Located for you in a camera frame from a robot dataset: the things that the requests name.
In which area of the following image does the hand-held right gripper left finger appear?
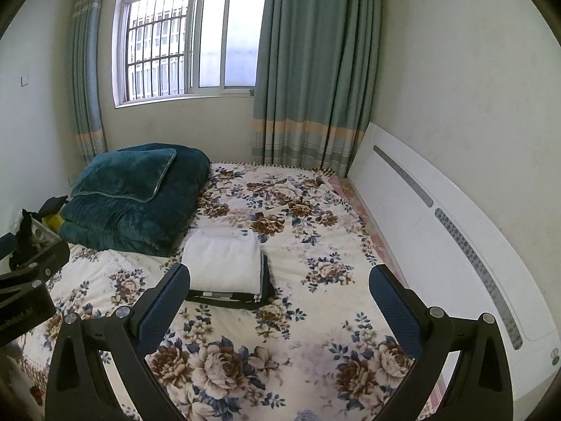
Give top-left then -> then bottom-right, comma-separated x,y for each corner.
45,263 -> 191,421

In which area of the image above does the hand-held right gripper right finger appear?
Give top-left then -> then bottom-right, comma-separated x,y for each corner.
369,264 -> 513,421

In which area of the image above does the white knit sweater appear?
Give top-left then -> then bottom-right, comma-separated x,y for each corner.
181,228 -> 264,294

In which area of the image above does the white pipe rack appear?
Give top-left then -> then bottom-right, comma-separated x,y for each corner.
33,223 -> 60,246

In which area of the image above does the dark folded garment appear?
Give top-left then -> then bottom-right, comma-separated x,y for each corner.
184,289 -> 277,310

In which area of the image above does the teal folded quilt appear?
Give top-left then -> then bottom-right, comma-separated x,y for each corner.
59,142 -> 212,257

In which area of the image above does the white headboard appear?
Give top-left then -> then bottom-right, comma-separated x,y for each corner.
346,122 -> 561,404

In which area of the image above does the black grey striped folded sweater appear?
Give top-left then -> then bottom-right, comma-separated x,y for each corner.
188,252 -> 275,301

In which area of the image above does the bed with floral sheet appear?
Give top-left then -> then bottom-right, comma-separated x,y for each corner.
18,161 -> 443,421

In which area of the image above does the teal pillow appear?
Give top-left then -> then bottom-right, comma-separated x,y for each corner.
70,147 -> 177,203

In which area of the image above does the narrow teal curtain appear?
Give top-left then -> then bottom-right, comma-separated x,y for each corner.
70,0 -> 115,165

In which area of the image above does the wide teal curtain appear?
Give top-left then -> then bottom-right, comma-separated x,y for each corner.
251,0 -> 382,180

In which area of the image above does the barred window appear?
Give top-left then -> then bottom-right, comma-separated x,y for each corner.
111,0 -> 270,108

